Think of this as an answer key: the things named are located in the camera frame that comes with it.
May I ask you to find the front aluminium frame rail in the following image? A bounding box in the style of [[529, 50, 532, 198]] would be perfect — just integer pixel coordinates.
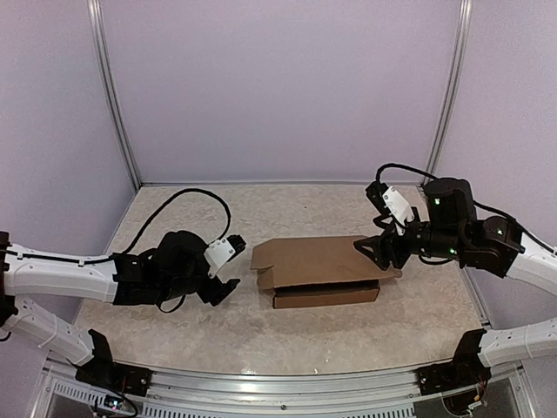
[[27, 354, 541, 417]]

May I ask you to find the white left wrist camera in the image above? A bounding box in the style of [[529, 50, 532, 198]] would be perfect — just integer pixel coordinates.
[[204, 234, 246, 278]]

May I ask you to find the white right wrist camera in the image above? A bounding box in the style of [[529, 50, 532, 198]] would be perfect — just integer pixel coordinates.
[[366, 180, 419, 230]]

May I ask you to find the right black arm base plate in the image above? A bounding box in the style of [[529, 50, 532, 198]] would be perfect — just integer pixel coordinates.
[[416, 328, 492, 395]]

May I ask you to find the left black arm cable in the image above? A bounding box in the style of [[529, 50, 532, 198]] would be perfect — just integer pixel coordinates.
[[0, 187, 232, 266]]

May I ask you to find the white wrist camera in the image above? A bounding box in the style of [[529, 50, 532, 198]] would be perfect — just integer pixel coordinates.
[[366, 180, 419, 230], [204, 234, 246, 278]]

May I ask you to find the right aluminium frame post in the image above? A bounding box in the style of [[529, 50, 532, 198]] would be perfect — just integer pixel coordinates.
[[426, 0, 473, 175]]

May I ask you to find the left aluminium frame post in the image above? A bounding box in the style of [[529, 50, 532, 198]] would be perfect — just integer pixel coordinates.
[[87, 0, 143, 192]]

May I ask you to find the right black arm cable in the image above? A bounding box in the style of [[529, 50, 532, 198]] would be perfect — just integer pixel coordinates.
[[374, 162, 557, 258]]

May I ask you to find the brown cardboard box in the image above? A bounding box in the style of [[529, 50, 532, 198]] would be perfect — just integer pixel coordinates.
[[250, 235, 402, 309]]

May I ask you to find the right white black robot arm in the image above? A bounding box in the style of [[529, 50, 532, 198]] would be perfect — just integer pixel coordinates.
[[353, 178, 556, 387]]

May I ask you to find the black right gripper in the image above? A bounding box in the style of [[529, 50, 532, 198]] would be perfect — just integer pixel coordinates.
[[354, 213, 466, 269]]

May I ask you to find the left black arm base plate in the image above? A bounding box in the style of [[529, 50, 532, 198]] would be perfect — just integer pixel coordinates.
[[76, 356, 153, 397]]

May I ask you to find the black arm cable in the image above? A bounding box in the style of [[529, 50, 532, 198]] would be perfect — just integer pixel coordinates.
[[374, 162, 557, 258], [0, 187, 232, 266]]

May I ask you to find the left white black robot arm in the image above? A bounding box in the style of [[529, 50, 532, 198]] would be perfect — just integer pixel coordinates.
[[1, 231, 245, 388]]

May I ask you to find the aluminium frame post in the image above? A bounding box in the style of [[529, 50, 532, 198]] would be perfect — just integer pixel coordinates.
[[426, 0, 473, 175], [87, 0, 143, 192]]

